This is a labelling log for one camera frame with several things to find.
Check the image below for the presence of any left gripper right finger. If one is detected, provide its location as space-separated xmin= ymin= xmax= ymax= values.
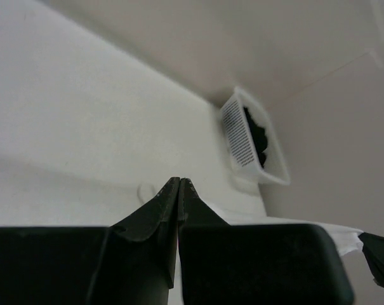
xmin=178 ymin=178 xmax=355 ymax=304

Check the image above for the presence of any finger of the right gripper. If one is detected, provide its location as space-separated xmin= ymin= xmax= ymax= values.
xmin=359 ymin=232 xmax=384 ymax=289

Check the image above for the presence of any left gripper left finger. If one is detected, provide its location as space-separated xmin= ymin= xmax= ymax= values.
xmin=88 ymin=177 xmax=180 ymax=304

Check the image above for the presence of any white tank top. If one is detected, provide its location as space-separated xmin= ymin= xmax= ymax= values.
xmin=206 ymin=202 xmax=364 ymax=256

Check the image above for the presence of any black tank top in basket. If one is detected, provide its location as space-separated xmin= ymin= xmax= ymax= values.
xmin=243 ymin=107 xmax=268 ymax=168

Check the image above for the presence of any white plastic basket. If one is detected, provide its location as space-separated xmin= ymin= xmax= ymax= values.
xmin=220 ymin=86 xmax=291 ymax=186

